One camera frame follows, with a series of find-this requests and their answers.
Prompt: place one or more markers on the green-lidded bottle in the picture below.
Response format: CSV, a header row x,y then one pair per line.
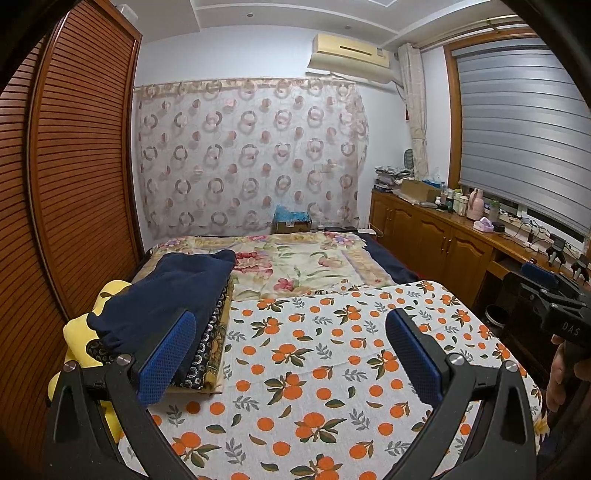
x,y
494,211

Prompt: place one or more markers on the small desk fan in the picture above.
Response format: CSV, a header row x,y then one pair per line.
x,y
408,158

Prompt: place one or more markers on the blue plastic bag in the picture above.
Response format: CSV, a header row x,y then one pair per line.
x,y
291,213

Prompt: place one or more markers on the cream air conditioner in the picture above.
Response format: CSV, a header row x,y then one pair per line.
x,y
351,53

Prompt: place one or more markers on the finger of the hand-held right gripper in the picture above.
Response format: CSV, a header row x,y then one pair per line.
x,y
540,273
524,295

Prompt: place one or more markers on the long wooden cabinet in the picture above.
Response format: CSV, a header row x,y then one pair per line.
x,y
425,230

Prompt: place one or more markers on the floral blanket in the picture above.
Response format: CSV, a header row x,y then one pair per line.
x,y
295,263

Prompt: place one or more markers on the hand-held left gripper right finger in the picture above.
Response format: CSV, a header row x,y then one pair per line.
x,y
415,364

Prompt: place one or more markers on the white power strip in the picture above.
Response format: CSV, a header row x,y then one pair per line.
x,y
526,228

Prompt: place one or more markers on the pink flask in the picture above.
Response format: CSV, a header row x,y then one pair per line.
x,y
475,207

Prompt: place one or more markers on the orange fruit print sheet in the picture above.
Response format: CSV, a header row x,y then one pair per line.
x,y
323,369

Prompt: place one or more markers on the grey window blind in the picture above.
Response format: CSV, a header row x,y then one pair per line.
x,y
521,138

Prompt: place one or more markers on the open cardboard box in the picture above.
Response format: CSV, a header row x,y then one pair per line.
x,y
418,189

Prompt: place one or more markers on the small cardboard box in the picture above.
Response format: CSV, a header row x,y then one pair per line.
x,y
292,227

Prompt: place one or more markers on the white bottle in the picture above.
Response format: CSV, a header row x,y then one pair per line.
x,y
461,202

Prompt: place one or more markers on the navy bed sheet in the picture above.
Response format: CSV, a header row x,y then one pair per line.
x,y
392,263

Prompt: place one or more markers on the blue tissue box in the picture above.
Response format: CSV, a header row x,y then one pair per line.
x,y
434,182

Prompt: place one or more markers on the black desktop device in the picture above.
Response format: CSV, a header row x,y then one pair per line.
x,y
557,251
581,267

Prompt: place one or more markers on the black round container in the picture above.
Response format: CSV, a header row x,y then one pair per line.
x,y
496,316

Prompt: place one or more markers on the person's right hand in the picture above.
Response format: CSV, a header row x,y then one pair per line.
x,y
558,383

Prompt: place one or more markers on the navy printed T-shirt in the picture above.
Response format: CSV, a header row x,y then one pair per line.
x,y
152,300

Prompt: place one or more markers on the pink tissue pack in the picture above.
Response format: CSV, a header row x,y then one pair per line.
x,y
483,224

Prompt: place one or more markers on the stack of folded clothes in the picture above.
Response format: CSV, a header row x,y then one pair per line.
x,y
392,175

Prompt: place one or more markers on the yellow plush toy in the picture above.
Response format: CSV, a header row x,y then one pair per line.
x,y
81,332

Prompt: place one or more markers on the brown louvered wardrobe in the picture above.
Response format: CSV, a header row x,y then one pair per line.
x,y
83,161

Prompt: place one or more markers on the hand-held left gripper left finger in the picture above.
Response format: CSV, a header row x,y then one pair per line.
x,y
168,355

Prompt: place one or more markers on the cream window drape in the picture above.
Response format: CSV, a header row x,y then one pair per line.
x,y
415,115

